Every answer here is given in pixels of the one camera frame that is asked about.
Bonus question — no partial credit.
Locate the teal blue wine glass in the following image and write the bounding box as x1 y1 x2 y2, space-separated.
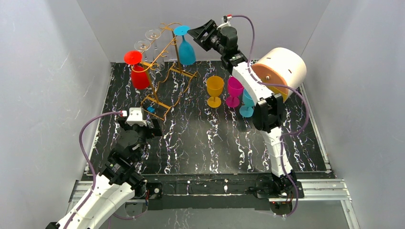
174 25 196 65

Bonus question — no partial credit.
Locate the yellow wine glass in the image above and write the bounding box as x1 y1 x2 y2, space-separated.
206 75 224 108

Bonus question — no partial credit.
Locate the gold wire glass rack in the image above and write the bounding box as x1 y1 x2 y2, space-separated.
140 22 198 121

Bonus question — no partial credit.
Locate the magenta wine glass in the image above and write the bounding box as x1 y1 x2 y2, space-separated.
225 76 244 108

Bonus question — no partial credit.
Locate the light blue wine glass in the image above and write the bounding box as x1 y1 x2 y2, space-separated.
239 89 255 118

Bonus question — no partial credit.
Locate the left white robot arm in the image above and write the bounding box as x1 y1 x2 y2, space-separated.
47 115 162 229

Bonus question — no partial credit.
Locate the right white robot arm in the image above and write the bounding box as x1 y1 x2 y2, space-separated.
187 20 307 198

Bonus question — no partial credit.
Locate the clear wine glass rear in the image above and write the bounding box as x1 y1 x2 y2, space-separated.
145 29 161 50

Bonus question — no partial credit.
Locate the clear wine glass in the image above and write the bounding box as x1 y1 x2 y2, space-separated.
145 29 161 50
134 40 151 62

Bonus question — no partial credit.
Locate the red wine glass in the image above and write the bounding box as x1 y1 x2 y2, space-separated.
124 51 150 90

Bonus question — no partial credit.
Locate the clear wine glass front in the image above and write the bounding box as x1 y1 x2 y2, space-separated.
134 40 151 62

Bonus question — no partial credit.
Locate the black marble pattern mat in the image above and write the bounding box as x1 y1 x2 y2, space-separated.
91 61 328 174

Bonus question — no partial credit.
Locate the white cylindrical drawer box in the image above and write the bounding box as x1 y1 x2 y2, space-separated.
252 47 307 101

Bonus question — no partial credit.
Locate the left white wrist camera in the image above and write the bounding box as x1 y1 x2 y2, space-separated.
126 107 147 126

